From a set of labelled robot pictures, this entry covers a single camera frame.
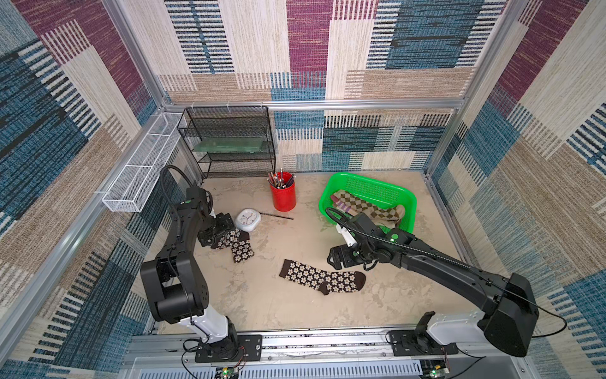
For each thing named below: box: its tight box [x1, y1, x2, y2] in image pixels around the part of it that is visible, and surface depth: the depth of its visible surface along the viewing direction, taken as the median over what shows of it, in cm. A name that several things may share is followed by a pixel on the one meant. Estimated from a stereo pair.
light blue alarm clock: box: [235, 207, 262, 233], surface depth 104 cm
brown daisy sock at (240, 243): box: [210, 228, 255, 263], surface depth 96 cm
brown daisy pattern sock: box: [279, 258, 367, 296], surface depth 89 cm
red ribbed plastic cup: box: [269, 171, 297, 213], surface depth 108 cm
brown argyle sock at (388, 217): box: [330, 190, 406, 229], surface depth 104 cm
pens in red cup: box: [266, 167, 297, 189], surface depth 101 cm
